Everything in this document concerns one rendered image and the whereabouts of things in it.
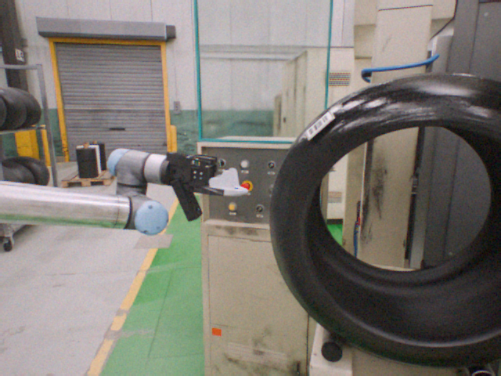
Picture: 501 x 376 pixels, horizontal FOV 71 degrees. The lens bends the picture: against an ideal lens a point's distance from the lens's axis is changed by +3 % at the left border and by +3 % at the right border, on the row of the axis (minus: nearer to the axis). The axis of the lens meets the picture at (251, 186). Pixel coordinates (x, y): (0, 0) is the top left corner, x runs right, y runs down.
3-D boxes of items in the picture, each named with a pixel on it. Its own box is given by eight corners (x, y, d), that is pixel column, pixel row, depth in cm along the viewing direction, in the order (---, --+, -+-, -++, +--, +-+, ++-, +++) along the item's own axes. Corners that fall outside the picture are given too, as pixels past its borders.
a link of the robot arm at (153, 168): (143, 186, 85) (161, 179, 92) (160, 189, 84) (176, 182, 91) (144, 156, 83) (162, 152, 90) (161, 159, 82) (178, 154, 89)
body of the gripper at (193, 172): (207, 161, 78) (160, 153, 81) (204, 197, 81) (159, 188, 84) (220, 157, 85) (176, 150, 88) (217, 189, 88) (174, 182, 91)
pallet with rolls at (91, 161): (79, 176, 743) (75, 140, 726) (119, 174, 760) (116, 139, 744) (61, 188, 628) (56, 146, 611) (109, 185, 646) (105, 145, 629)
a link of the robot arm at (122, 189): (120, 232, 82) (124, 186, 81) (107, 219, 91) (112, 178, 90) (152, 231, 87) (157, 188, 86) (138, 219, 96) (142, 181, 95)
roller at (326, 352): (335, 268, 106) (348, 276, 105) (328, 279, 107) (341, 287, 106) (326, 340, 73) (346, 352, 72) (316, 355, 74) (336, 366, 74)
